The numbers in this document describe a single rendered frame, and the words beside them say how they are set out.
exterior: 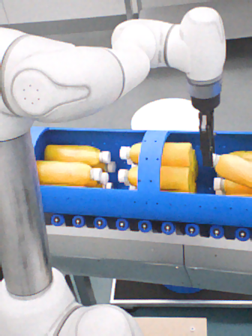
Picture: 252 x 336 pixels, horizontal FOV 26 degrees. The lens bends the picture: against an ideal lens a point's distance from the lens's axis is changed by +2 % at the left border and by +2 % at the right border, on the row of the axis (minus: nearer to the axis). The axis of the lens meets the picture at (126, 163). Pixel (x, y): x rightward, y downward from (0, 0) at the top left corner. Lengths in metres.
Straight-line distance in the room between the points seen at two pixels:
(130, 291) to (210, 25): 1.58
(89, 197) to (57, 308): 0.51
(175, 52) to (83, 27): 3.79
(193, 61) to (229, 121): 2.42
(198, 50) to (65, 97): 0.56
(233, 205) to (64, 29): 3.80
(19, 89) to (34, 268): 0.45
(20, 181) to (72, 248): 0.86
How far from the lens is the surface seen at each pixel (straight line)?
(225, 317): 2.64
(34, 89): 0.78
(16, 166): 0.98
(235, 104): 3.88
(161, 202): 1.56
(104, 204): 1.62
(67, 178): 1.67
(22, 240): 1.07
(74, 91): 0.79
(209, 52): 1.29
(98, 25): 5.05
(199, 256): 1.73
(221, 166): 1.52
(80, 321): 1.14
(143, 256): 1.77
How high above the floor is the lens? 2.20
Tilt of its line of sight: 40 degrees down
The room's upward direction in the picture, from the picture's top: 11 degrees counter-clockwise
